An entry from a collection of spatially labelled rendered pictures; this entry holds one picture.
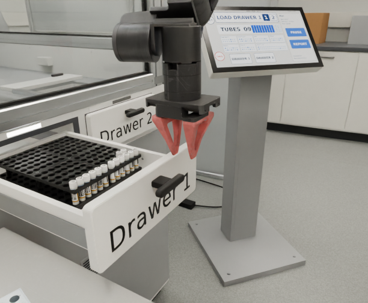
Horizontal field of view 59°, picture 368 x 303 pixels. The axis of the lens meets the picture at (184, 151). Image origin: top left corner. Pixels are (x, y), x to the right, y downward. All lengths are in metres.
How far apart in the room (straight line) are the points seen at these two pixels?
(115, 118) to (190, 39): 0.50
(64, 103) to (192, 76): 0.42
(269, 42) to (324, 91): 2.06
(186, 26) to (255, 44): 0.98
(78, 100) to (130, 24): 0.38
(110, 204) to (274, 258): 1.39
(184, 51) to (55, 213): 0.31
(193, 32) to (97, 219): 0.29
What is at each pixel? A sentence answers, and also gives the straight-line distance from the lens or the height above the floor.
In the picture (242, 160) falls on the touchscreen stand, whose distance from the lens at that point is 1.59.
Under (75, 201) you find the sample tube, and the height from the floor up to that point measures 0.88.
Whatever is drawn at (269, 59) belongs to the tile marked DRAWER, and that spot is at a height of 1.00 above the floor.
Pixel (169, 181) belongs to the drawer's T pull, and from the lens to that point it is 0.53.
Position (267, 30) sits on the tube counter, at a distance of 1.51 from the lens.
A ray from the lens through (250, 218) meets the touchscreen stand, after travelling 1.80.
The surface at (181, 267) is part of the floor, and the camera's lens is 1.72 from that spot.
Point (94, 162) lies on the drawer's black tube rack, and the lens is 0.65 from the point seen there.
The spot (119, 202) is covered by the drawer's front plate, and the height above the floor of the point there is 0.91.
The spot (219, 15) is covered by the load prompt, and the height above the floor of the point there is 1.16.
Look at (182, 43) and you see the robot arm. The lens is 0.47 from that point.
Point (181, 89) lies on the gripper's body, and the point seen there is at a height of 1.06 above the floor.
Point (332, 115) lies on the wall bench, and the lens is 3.53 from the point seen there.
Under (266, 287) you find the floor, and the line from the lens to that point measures 1.67.
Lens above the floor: 1.16
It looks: 23 degrees down
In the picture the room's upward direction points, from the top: straight up
